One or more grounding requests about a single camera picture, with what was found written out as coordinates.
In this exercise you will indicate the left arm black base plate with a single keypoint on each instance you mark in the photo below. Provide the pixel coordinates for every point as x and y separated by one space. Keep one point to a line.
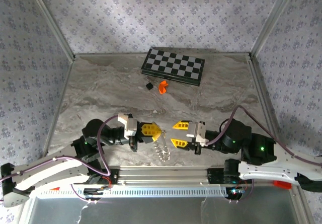
114 177

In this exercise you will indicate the aluminium table side rail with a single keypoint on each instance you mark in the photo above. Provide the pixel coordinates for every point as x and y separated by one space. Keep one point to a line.
262 90
64 88

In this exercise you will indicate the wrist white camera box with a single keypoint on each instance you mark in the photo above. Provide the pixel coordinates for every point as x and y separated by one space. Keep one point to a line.
129 125
197 132

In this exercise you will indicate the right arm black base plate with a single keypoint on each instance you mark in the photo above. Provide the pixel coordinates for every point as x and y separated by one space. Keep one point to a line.
213 177

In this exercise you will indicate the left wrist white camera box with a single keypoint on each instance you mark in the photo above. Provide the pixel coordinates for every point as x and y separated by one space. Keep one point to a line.
129 125

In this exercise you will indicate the orange curved plastic piece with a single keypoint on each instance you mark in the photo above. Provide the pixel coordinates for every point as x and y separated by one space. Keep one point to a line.
162 86

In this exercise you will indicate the folded black white chessboard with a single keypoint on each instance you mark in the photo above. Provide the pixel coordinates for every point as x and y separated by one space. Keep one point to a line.
173 65

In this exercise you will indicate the large metal keyring with keys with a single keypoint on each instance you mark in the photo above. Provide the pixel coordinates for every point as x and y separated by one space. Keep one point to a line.
163 156

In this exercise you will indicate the grey metal sheet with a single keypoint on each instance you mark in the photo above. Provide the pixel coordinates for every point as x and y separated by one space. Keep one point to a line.
163 211

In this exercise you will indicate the aluminium mounting rail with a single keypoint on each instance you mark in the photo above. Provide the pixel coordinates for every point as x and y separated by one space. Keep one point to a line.
163 176

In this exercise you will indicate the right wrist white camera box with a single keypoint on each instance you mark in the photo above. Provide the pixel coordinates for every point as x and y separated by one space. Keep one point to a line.
197 132

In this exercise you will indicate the aluminium frame post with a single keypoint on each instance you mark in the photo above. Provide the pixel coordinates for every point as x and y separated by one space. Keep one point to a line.
274 17
50 20

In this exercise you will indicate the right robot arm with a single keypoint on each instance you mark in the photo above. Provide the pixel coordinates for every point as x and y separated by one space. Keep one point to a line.
264 173

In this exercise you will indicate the small circuit board with LEDs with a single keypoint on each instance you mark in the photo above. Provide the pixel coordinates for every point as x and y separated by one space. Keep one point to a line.
236 191

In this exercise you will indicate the small black cube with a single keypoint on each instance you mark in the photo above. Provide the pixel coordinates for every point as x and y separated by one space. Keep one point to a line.
150 86

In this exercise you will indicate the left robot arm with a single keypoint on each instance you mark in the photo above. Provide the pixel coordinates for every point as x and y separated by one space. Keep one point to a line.
50 176

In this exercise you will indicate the black connector board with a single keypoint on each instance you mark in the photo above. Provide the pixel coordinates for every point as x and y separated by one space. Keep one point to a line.
93 191

